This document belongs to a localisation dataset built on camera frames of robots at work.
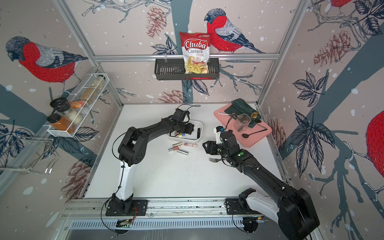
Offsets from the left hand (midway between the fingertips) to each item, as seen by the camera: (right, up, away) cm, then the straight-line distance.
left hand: (195, 126), depth 99 cm
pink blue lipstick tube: (-8, -6, +1) cm, 10 cm away
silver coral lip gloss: (-13, -13, -4) cm, 19 cm away
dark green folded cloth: (+36, +15, +18) cm, 43 cm away
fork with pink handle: (+12, -20, -9) cm, 25 cm away
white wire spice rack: (-57, +19, -21) cm, 64 cm away
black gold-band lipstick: (+2, -5, +2) cm, 6 cm away
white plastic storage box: (+1, -7, +1) cm, 7 cm away
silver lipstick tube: (-7, -15, -7) cm, 18 cm away
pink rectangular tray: (+46, -3, +5) cm, 46 cm away
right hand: (+7, -8, -17) cm, 20 cm away
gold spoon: (+40, +8, -2) cm, 41 cm away
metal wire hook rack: (-65, -6, -44) cm, 79 cm away
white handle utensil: (+24, +9, +14) cm, 29 cm away
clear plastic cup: (+31, +3, -4) cm, 31 cm away
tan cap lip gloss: (-12, -11, -4) cm, 17 cm away
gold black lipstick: (-11, -6, +1) cm, 12 cm away
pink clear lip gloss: (-2, -12, -4) cm, 12 cm away
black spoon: (+35, -6, +2) cm, 36 cm away
